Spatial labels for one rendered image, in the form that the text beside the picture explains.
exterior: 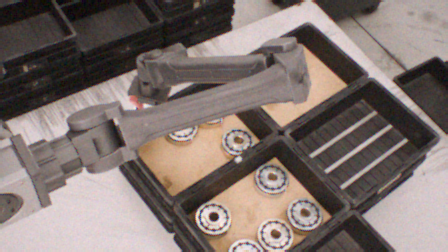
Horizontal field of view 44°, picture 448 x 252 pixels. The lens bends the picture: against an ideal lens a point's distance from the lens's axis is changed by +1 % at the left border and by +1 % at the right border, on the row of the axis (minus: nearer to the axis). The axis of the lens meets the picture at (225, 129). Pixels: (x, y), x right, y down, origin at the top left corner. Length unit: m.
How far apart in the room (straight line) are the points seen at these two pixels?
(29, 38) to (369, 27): 1.94
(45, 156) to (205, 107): 0.27
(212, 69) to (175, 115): 0.23
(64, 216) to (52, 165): 0.84
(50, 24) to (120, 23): 0.33
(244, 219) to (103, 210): 0.44
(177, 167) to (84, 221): 0.32
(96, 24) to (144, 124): 1.75
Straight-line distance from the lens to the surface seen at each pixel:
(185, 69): 1.23
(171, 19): 2.56
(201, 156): 1.70
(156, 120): 0.97
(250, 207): 1.63
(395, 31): 3.50
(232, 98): 0.96
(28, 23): 2.58
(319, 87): 1.93
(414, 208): 1.94
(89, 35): 2.65
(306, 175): 1.65
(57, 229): 1.76
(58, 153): 0.95
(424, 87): 2.88
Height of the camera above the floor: 2.27
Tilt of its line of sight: 55 degrees down
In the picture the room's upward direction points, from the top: 10 degrees clockwise
